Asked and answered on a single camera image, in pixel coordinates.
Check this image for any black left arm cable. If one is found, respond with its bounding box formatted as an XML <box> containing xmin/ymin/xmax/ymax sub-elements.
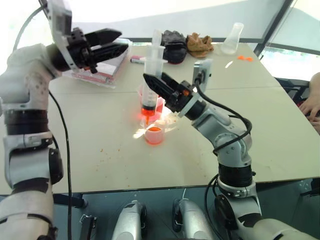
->
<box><xmin>47</xmin><ymin>90</ymin><xmax>74</xmax><ymax>240</ymax></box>

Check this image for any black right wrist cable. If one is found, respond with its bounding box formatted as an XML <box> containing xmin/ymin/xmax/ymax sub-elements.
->
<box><xmin>196</xmin><ymin>72</ymin><xmax>254</xmax><ymax>155</ymax></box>

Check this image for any clear measuring cup red liquid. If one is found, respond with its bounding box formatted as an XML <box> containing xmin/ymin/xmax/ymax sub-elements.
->
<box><xmin>137</xmin><ymin>83</ymin><xmax>167</xmax><ymax>126</ymax></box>

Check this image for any clear plastic syringe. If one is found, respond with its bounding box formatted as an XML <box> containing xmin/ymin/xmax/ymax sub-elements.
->
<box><xmin>144</xmin><ymin>29</ymin><xmax>167</xmax><ymax>124</ymax></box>

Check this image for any dark table frame bracket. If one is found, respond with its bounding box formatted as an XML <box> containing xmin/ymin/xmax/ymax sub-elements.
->
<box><xmin>53</xmin><ymin>193</ymin><xmax>89</xmax><ymax>209</ymax></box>

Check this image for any black metal bracket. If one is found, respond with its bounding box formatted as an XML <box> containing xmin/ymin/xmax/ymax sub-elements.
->
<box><xmin>79</xmin><ymin>213</ymin><xmax>98</xmax><ymax>240</ymax></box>

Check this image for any silver rounded shape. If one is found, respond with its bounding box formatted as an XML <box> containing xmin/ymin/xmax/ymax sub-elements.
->
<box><xmin>110</xmin><ymin>199</ymin><xmax>149</xmax><ymax>240</ymax></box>
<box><xmin>172</xmin><ymin>198</ymin><xmax>214</xmax><ymax>240</ymax></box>

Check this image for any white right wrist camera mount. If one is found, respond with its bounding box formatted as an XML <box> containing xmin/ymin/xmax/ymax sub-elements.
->
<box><xmin>178</xmin><ymin>59</ymin><xmax>214</xmax><ymax>118</ymax></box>

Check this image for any black right arm base cable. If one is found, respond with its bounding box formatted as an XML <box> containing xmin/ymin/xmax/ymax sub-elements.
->
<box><xmin>204</xmin><ymin>173</ymin><xmax>226</xmax><ymax>240</ymax></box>

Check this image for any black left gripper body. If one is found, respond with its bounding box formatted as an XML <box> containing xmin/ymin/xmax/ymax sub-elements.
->
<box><xmin>66</xmin><ymin>27</ymin><xmax>98</xmax><ymax>74</ymax></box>

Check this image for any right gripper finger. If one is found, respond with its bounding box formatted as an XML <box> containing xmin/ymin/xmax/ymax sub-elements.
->
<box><xmin>142</xmin><ymin>72</ymin><xmax>174</xmax><ymax>101</ymax></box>
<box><xmin>160</xmin><ymin>72</ymin><xmax>181</xmax><ymax>92</ymax></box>

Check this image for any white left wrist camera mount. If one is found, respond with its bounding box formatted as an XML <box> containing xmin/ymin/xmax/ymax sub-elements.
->
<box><xmin>46</xmin><ymin>0</ymin><xmax>76</xmax><ymax>73</ymax></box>

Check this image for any brown glove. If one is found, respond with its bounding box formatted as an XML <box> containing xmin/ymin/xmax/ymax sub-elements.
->
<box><xmin>185</xmin><ymin>32</ymin><xmax>215</xmax><ymax>59</ymax></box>

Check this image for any person's bare hand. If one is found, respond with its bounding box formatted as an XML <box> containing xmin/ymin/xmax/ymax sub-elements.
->
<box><xmin>298</xmin><ymin>93</ymin><xmax>320</xmax><ymax>131</ymax></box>

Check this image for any grey left wrist cable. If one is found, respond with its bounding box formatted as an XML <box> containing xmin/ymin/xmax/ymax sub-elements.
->
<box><xmin>12</xmin><ymin>4</ymin><xmax>51</xmax><ymax>52</ymax></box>

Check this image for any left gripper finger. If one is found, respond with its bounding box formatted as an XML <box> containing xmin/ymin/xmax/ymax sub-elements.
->
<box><xmin>84</xmin><ymin>28</ymin><xmax>123</xmax><ymax>48</ymax></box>
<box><xmin>89</xmin><ymin>42</ymin><xmax>130</xmax><ymax>65</ymax></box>

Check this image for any black glove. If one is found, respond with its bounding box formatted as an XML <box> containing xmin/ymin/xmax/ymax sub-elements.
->
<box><xmin>160</xmin><ymin>29</ymin><xmax>187</xmax><ymax>65</ymax></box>

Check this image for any clear plastic flask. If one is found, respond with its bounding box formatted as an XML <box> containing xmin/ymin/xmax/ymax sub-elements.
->
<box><xmin>220</xmin><ymin>22</ymin><xmax>245</xmax><ymax>56</ymax></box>

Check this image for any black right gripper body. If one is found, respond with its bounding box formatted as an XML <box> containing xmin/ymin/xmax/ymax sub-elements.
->
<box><xmin>165</xmin><ymin>80</ymin><xmax>199</xmax><ymax>113</ymax></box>

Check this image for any small cup red liquid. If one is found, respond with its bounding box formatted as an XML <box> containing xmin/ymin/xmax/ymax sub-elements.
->
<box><xmin>144</xmin><ymin>125</ymin><xmax>165</xmax><ymax>146</ymax></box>

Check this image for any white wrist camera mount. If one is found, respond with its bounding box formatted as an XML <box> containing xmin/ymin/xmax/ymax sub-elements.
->
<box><xmin>178</xmin><ymin>59</ymin><xmax>214</xmax><ymax>118</ymax></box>
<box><xmin>46</xmin><ymin>0</ymin><xmax>76</xmax><ymax>73</ymax></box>

